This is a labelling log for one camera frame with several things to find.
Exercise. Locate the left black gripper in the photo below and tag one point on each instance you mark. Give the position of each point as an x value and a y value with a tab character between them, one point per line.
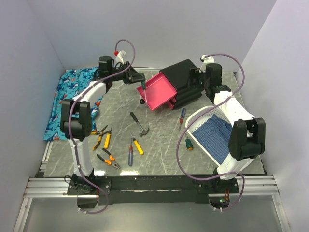
132	76

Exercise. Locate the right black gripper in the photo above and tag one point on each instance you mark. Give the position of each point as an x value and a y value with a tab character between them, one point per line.
195	74

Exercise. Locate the green handle screwdriver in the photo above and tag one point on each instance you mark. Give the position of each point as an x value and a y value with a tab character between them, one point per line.
143	83

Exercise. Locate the black drawer cabinet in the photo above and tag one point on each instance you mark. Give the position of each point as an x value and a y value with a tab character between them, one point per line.
178	75

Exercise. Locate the pink top drawer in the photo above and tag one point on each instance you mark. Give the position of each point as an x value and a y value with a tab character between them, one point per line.
159	90

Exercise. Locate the blue red screwdriver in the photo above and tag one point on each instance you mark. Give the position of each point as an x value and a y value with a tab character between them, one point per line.
130	155

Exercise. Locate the yellow handle screwdriver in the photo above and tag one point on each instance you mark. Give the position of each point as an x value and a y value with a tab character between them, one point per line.
108	138
138	146

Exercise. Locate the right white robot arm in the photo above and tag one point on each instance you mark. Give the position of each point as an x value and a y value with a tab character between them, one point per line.
230	135

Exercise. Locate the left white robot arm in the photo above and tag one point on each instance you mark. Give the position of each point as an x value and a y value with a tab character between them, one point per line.
76	120

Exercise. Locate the pink middle drawer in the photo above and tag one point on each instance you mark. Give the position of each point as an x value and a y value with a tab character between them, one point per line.
172	100

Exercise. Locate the blue screwdriver near basket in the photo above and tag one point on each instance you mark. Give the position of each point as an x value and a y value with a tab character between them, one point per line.
182	118

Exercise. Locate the white perforated basket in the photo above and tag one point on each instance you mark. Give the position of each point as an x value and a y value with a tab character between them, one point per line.
198	118

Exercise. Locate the blue checkered cloth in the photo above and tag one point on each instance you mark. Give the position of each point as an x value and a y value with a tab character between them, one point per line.
214	136

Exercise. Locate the blue shark print cloth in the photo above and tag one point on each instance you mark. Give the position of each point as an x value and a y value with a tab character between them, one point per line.
70	85

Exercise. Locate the yellow black needle-nose pliers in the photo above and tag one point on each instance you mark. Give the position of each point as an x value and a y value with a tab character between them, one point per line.
100	134

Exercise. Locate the stubby green orange screwdriver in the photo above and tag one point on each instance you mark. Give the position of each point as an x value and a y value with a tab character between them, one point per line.
189	144

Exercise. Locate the orange black combination pliers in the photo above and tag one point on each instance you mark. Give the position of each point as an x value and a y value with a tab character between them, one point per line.
111	161

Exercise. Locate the black base crossbar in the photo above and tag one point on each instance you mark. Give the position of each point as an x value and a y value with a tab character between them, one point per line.
150	189

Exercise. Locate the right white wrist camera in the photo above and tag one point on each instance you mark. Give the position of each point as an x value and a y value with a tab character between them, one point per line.
205	61

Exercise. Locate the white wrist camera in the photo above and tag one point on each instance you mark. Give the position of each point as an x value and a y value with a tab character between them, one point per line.
119	56
205	61

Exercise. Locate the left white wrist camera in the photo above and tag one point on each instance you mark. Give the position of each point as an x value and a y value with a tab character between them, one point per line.
119	56

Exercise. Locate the black handle claw hammer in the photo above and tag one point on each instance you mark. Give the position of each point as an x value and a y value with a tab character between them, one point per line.
143	131

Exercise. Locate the aluminium rail frame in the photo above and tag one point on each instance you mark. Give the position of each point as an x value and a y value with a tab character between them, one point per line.
258	185

